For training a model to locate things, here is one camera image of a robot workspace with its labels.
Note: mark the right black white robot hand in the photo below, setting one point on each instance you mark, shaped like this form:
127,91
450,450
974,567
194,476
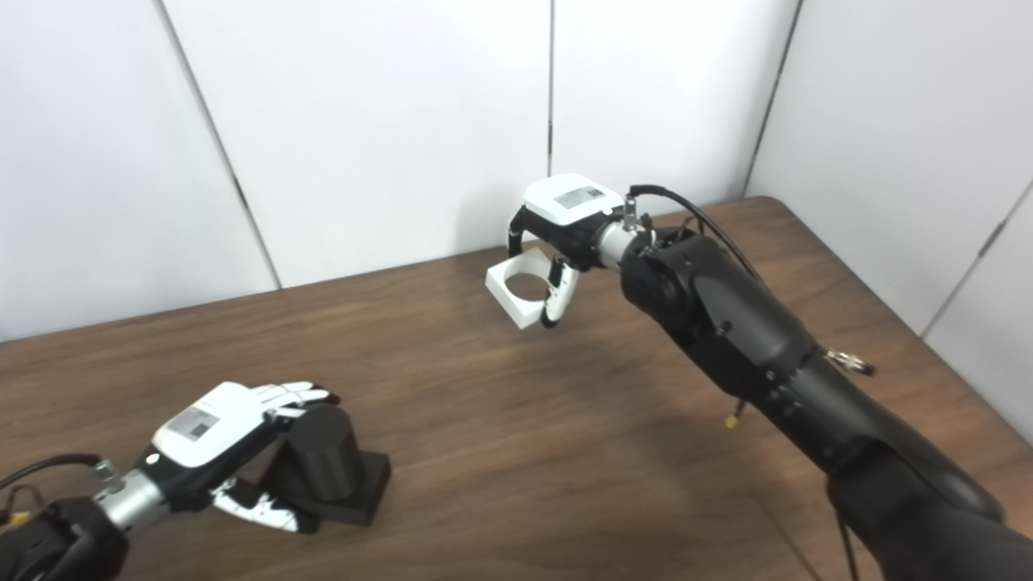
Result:
569,202

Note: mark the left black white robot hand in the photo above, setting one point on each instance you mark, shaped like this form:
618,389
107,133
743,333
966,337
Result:
210,424

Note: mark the white square piece with hole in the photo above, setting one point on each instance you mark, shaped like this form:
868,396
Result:
504,290

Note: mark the black cylinder peg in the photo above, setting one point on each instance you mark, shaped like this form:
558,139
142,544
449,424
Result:
327,452

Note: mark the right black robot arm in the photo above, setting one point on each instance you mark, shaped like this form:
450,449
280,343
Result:
742,323

